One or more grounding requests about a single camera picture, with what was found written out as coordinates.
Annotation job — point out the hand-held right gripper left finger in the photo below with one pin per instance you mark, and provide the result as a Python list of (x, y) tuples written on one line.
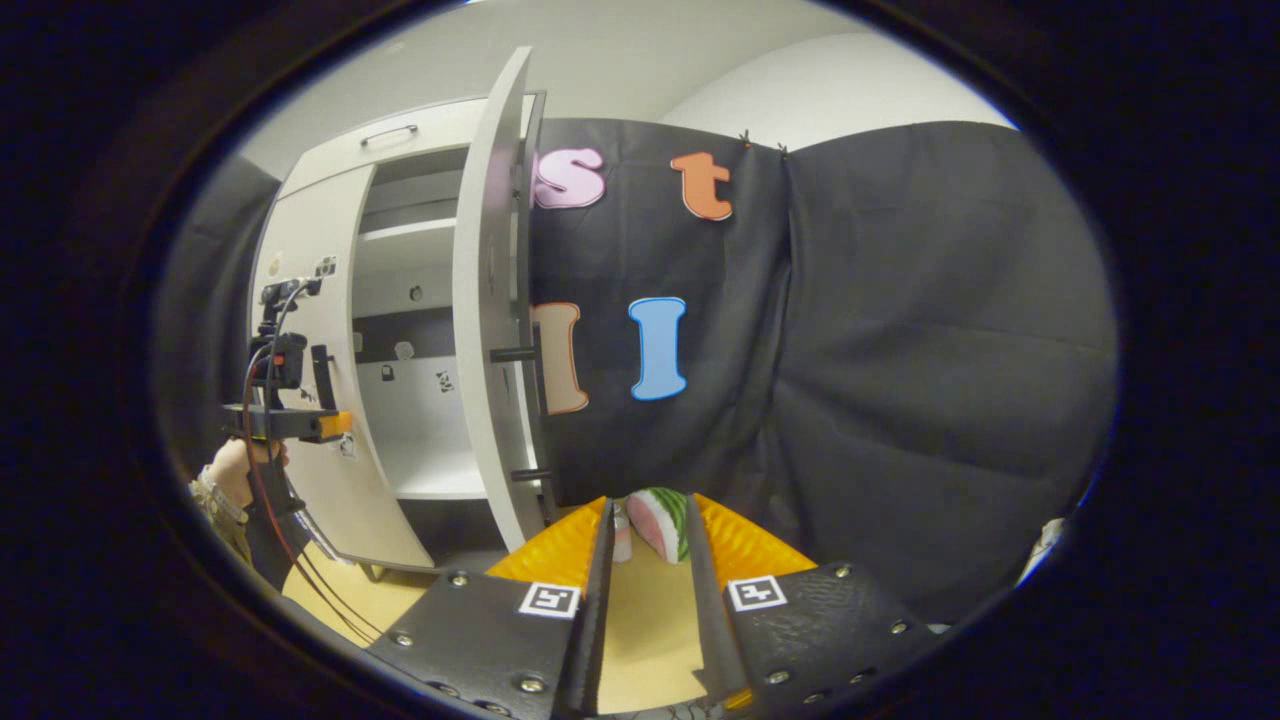
[(598, 620)]

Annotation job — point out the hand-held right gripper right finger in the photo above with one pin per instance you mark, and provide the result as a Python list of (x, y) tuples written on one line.
[(710, 620)]

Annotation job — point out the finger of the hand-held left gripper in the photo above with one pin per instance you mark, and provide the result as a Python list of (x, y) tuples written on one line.
[(315, 425)]

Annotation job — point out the white double-door shoe cabinet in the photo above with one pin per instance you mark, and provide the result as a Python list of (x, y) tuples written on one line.
[(420, 400)]

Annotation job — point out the cabinet door with camera sticker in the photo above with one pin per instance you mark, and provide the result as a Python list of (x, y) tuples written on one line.
[(300, 230)]

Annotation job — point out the cabinet door with headphone sticker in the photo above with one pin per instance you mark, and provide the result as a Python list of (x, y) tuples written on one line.
[(480, 300)]

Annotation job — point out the white cabinet shelf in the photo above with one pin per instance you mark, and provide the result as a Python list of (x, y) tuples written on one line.
[(410, 230)]

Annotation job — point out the black backdrop cloth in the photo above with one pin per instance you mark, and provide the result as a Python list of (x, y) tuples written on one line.
[(900, 350), (200, 300)]

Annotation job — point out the watermelon slice toy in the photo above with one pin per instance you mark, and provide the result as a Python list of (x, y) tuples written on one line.
[(660, 522)]

